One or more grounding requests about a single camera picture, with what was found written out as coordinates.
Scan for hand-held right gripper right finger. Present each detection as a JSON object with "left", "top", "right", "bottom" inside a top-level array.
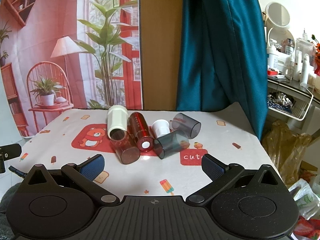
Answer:
[{"left": 185, "top": 154, "right": 283, "bottom": 204}]

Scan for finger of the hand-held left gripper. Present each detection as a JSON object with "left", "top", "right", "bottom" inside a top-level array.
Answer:
[{"left": 0, "top": 143, "right": 23, "bottom": 174}]

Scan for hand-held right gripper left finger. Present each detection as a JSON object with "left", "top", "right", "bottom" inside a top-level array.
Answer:
[{"left": 24, "top": 154, "right": 120, "bottom": 204}]

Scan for red translucent plastic cup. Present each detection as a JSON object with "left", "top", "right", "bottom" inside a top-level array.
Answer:
[{"left": 110, "top": 130, "right": 141, "bottom": 165}]

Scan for grey translucent plastic cup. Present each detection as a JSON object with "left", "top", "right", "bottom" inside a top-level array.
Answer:
[
  {"left": 172, "top": 113, "right": 202, "bottom": 140},
  {"left": 153, "top": 129, "right": 190, "bottom": 160}
]

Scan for cream ribbed plastic cup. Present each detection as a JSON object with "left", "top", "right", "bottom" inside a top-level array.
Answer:
[{"left": 107, "top": 105, "right": 129, "bottom": 139}]

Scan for red metallic cup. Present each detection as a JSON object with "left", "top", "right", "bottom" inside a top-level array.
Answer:
[{"left": 128, "top": 112, "right": 154, "bottom": 154}]

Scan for small white cup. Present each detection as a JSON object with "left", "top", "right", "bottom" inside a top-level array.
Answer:
[{"left": 151, "top": 119, "right": 171, "bottom": 139}]

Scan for bear print tablecloth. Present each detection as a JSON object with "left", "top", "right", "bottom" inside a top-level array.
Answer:
[{"left": 12, "top": 102, "right": 285, "bottom": 205}]

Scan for grey towel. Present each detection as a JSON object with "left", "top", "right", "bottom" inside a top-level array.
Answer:
[{"left": 0, "top": 182, "right": 18, "bottom": 240}]

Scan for yellow plastic bag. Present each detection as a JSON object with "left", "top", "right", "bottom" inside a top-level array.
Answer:
[{"left": 261, "top": 119, "right": 313, "bottom": 186}]

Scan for foil snack packets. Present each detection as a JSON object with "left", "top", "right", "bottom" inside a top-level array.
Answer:
[{"left": 267, "top": 92, "right": 293, "bottom": 111}]

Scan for white plastic bag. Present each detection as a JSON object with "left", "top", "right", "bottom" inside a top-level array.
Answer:
[{"left": 287, "top": 178, "right": 320, "bottom": 221}]

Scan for teal curtain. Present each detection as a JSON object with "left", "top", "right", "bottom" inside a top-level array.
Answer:
[{"left": 176, "top": 0, "right": 269, "bottom": 141}]

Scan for strawberry print bag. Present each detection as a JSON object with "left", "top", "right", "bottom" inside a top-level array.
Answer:
[{"left": 292, "top": 217, "right": 320, "bottom": 240}]

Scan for black edged side shelf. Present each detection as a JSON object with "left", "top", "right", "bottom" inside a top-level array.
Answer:
[{"left": 267, "top": 76, "right": 320, "bottom": 98}]

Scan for brown wooden panel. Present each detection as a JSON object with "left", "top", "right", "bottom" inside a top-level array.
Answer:
[{"left": 138, "top": 0, "right": 185, "bottom": 112}]

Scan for white pump bottle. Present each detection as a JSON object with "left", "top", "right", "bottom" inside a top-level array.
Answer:
[{"left": 266, "top": 39, "right": 279, "bottom": 70}]

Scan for tall white bottle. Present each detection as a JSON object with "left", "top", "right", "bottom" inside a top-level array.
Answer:
[{"left": 301, "top": 53, "right": 311, "bottom": 87}]

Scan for clear acrylic organizer box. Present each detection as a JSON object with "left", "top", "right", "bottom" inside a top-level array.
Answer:
[{"left": 295, "top": 37, "right": 317, "bottom": 81}]

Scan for orange artificial flower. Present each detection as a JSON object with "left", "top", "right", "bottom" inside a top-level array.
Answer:
[{"left": 311, "top": 34, "right": 320, "bottom": 58}]

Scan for round white vanity mirror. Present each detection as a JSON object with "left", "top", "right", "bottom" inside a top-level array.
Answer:
[{"left": 264, "top": 2, "right": 296, "bottom": 53}]

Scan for room print wall tapestry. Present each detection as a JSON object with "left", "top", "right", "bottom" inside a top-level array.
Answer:
[{"left": 0, "top": 0, "right": 143, "bottom": 138}]

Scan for white wire basket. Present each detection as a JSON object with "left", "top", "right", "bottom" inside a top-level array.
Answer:
[{"left": 267, "top": 89, "right": 314, "bottom": 121}]

